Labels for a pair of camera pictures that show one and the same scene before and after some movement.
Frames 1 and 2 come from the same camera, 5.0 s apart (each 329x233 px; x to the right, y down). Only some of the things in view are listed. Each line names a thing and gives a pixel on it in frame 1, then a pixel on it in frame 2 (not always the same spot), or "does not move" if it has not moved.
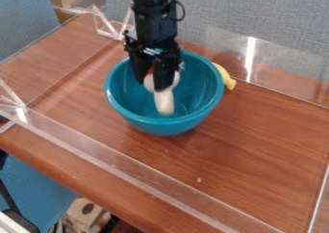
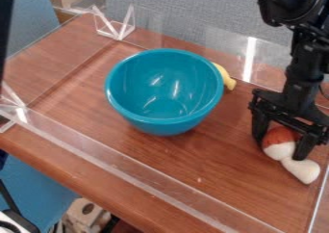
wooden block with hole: (84, 218) does not move
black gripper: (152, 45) → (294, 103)
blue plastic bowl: (195, 97) does not move
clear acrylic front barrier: (51, 137) does not move
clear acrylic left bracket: (13, 109) does not move
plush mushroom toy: (163, 97) → (279, 146)
